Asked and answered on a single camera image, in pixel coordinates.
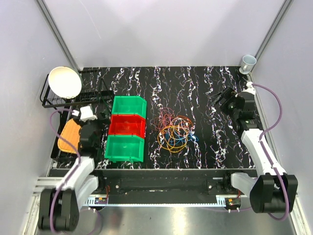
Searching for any brown cable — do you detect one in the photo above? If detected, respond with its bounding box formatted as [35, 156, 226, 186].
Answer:
[149, 106, 177, 130]

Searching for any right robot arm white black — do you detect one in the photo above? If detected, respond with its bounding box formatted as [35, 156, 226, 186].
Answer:
[212, 82, 298, 216]

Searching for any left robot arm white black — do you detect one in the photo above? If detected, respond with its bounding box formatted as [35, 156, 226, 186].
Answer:
[38, 105, 106, 234]

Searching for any far green plastic bin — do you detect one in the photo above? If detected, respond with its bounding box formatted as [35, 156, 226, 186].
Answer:
[112, 96, 147, 118]

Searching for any green plastic bin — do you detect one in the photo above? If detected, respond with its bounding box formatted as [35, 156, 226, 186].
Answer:
[112, 96, 147, 118]
[104, 135, 144, 163]

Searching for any red plastic bin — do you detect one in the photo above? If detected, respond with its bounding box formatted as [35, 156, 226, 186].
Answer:
[108, 115, 146, 139]

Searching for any near green plastic bin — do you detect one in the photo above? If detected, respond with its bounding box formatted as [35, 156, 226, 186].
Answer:
[104, 135, 144, 163]

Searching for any orange woven basket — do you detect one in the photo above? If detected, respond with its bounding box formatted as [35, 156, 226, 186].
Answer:
[57, 119, 81, 154]

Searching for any white mug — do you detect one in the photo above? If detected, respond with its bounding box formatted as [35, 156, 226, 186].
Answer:
[239, 55, 257, 74]

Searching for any white bowl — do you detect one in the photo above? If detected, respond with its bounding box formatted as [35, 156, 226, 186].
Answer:
[48, 67, 82, 99]

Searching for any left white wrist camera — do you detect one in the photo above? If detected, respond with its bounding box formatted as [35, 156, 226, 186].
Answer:
[71, 105, 98, 122]

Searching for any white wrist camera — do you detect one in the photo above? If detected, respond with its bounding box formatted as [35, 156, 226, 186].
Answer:
[71, 105, 98, 122]
[244, 81, 256, 95]

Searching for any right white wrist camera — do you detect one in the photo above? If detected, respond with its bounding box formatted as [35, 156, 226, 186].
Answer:
[244, 81, 256, 95]

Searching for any black wire dish rack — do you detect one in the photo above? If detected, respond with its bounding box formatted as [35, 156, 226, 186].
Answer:
[40, 68, 114, 162]

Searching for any white cable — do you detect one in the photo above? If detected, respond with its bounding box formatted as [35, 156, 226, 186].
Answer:
[171, 117, 192, 138]

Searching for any pink cable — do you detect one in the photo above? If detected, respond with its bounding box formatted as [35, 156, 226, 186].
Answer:
[157, 107, 194, 145]

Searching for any yellow cable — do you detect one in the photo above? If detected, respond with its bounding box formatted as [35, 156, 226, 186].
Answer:
[157, 125, 189, 154]

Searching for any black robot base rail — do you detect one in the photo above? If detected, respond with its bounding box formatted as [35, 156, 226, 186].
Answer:
[92, 168, 257, 206]

